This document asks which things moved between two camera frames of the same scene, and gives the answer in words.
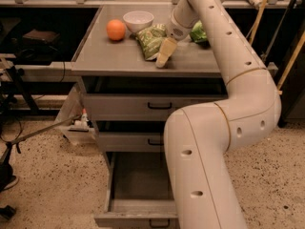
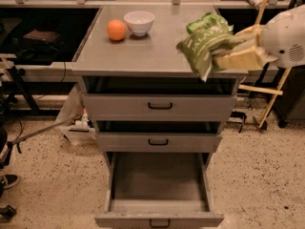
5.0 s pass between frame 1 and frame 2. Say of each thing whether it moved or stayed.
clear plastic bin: stayed
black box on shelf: stayed
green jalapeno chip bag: moved
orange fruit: stayed
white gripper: moved
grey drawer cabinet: stayed
